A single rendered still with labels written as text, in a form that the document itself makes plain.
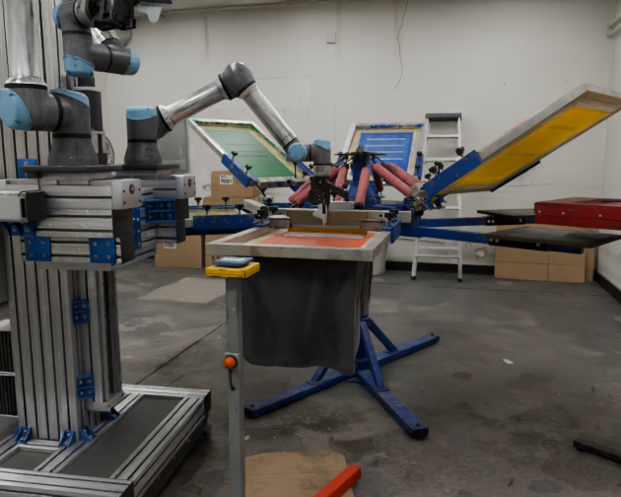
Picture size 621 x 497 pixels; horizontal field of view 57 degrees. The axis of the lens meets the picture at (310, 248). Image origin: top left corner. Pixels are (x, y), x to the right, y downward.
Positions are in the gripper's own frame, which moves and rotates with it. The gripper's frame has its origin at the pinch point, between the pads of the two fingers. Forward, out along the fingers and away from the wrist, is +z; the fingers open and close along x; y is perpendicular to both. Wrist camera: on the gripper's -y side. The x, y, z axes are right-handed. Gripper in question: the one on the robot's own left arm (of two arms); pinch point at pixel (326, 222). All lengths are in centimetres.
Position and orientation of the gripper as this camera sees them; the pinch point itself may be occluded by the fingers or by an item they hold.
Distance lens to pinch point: 247.4
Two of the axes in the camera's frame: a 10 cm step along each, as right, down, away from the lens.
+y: -9.7, -0.4, 2.5
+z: 0.0, 9.9, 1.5
